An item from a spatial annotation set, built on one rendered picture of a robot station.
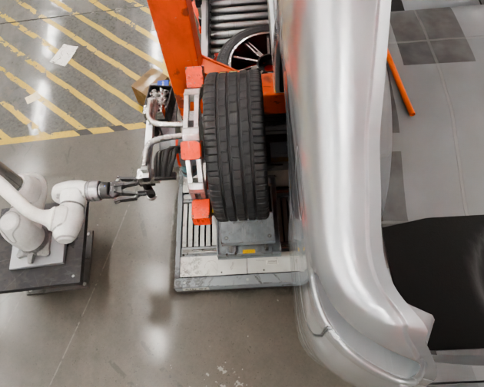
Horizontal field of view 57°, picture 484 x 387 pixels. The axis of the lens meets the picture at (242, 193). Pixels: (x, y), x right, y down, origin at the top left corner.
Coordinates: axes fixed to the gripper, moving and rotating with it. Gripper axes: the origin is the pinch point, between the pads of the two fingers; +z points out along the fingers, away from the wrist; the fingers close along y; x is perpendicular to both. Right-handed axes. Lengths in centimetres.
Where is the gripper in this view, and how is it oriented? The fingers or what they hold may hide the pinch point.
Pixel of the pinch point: (147, 187)
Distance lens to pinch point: 198.4
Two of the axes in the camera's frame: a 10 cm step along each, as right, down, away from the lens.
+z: 10.0, -0.6, -0.4
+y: 0.3, 8.8, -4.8
